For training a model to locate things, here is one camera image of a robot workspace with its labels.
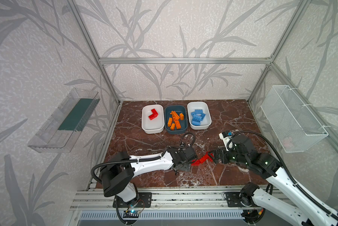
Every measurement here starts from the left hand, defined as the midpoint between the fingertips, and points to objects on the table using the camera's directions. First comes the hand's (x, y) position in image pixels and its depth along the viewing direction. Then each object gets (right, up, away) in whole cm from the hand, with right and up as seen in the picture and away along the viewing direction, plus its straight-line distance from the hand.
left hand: (185, 161), depth 83 cm
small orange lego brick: (-1, +26, +22) cm, 35 cm away
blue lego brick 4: (+10, +25, +22) cm, 35 cm away
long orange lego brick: (-7, +27, +24) cm, 37 cm away
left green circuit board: (-28, -23, -11) cm, 38 cm away
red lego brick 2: (-24, +26, +25) cm, 44 cm away
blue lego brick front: (+15, +27, +25) cm, 40 cm away
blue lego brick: (+13, +30, +29) cm, 44 cm away
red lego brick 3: (+4, +5, -16) cm, 17 cm away
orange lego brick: (-10, +22, +21) cm, 33 cm away
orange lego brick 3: (-8, +19, +19) cm, 28 cm away
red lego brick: (-23, +30, +25) cm, 46 cm away
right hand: (+15, +11, -10) cm, 21 cm away
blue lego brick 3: (+10, +22, +22) cm, 32 cm away
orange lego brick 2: (-4, +20, +20) cm, 29 cm away
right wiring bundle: (+35, -25, -10) cm, 45 cm away
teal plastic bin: (-3, +32, +29) cm, 43 cm away
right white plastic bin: (+18, +22, +23) cm, 37 cm away
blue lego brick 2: (+8, +27, +25) cm, 38 cm away
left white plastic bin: (-21, +19, +17) cm, 33 cm away
